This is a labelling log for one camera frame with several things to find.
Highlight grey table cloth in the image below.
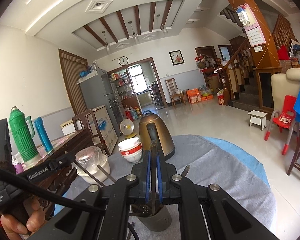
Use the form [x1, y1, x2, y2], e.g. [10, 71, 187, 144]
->
[53, 134, 276, 240]

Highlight wooden staircase railing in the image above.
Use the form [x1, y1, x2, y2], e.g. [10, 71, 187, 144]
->
[215, 36, 255, 106]

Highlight red plastic child chair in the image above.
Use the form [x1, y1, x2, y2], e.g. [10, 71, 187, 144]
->
[264, 95, 299, 155]

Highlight round wall clock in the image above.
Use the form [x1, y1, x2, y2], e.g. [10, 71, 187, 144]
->
[119, 56, 129, 66]

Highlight gold black electric kettle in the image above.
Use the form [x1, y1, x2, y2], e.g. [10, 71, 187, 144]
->
[139, 111, 175, 160]

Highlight framed wall picture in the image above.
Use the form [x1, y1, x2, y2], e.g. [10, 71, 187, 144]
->
[169, 50, 185, 66]

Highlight wooden chair by wall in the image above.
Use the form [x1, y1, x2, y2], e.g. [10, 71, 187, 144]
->
[165, 78, 185, 107]

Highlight dark chopstick two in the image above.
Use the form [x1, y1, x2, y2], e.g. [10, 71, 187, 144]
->
[181, 165, 190, 177]

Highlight green thermos jug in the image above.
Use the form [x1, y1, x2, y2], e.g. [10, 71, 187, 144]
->
[9, 106, 41, 167]

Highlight wall calendar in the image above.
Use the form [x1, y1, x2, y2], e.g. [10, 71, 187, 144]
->
[236, 3, 266, 47]

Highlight dark grey utensil holder cup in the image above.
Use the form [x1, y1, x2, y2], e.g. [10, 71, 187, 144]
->
[130, 205, 172, 232]

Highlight person's left hand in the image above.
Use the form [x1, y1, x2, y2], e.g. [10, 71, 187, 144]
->
[0, 197, 46, 239]

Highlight blue thermos flask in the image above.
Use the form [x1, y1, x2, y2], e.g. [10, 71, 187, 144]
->
[34, 116, 53, 153]

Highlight small white stool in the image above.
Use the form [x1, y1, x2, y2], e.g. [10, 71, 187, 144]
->
[248, 110, 267, 130]

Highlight dark chopstick four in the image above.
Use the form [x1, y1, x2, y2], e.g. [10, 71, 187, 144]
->
[150, 140, 158, 216]

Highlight small white fan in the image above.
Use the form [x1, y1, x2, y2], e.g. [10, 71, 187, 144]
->
[120, 119, 136, 139]

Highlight cream armchair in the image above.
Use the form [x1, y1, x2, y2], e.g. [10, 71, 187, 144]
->
[271, 68, 300, 112]

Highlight white basin with plastic bag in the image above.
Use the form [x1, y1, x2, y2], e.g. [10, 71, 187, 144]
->
[76, 146, 110, 182]

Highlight dark carved wooden sideboard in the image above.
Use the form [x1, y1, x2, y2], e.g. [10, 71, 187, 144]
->
[22, 127, 108, 221]

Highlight red white stacked bowls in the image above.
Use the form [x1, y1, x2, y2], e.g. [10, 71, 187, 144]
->
[118, 137, 142, 163]

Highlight grey refrigerator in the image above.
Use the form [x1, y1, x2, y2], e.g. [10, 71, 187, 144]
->
[77, 68, 123, 137]

